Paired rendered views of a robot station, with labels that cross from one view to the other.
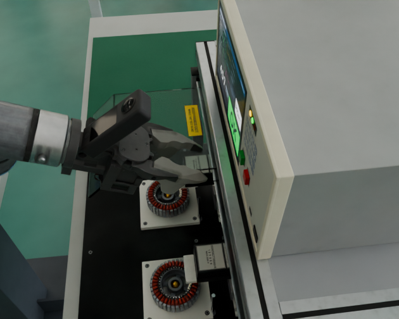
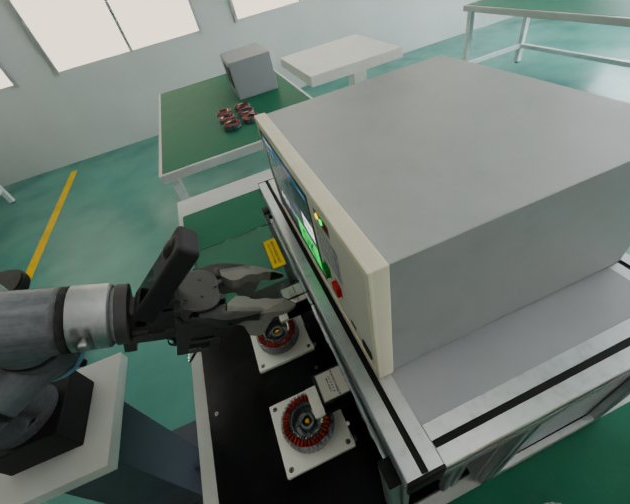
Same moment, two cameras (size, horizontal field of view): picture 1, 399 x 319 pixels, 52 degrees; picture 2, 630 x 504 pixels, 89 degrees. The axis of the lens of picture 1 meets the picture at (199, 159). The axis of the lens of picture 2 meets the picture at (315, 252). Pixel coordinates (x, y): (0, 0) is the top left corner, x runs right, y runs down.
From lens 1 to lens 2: 0.20 m
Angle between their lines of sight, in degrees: 7
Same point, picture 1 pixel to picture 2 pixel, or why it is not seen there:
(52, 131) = (85, 307)
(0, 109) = (9, 300)
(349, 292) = (497, 384)
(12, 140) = (31, 334)
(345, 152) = (440, 218)
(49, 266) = not seen: hidden behind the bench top
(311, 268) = (442, 368)
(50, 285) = not seen: hidden behind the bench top
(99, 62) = not seen: hidden behind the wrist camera
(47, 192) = (184, 360)
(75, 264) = (204, 431)
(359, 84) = (423, 148)
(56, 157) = (102, 337)
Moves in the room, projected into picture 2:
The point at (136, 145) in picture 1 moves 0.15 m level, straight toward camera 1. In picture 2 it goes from (201, 292) to (234, 400)
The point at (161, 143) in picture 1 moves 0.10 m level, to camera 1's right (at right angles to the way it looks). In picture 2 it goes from (233, 281) to (304, 259)
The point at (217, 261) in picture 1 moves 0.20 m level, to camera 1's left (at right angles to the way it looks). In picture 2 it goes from (340, 385) to (238, 419)
